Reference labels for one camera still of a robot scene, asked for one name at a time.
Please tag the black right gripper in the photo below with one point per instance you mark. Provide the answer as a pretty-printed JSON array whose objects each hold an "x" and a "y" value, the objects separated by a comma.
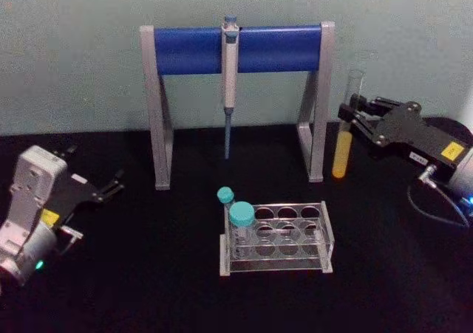
[{"x": 414, "y": 137}]

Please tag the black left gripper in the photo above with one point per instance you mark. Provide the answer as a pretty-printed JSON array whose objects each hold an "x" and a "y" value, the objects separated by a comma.
[{"x": 70, "y": 200}]

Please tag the glass tube with yellow liquid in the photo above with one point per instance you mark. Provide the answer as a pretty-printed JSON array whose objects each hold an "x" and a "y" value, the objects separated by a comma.
[{"x": 340, "y": 157}]

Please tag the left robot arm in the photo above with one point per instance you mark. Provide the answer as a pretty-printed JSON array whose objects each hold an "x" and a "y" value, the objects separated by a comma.
[{"x": 26, "y": 204}]

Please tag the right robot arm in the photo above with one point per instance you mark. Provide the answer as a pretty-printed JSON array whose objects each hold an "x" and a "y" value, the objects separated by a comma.
[{"x": 463, "y": 179}]

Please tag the small teal-capped clear tube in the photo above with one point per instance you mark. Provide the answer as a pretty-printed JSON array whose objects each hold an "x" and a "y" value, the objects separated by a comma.
[{"x": 225, "y": 194}]

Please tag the black table cloth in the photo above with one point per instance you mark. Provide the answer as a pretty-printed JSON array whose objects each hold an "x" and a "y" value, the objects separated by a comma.
[{"x": 148, "y": 296}]

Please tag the grey and blue pipette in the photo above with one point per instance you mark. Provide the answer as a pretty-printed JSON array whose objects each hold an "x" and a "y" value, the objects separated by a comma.
[{"x": 230, "y": 74}]

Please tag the grey stand with blue bar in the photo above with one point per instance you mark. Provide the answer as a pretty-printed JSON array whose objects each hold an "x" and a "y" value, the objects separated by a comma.
[{"x": 184, "y": 48}]

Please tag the large teal-capped clear tube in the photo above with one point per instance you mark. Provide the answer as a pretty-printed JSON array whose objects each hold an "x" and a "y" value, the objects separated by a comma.
[{"x": 242, "y": 213}]

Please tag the clear acrylic tube rack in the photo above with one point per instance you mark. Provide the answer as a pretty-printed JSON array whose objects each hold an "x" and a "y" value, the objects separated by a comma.
[{"x": 289, "y": 263}]

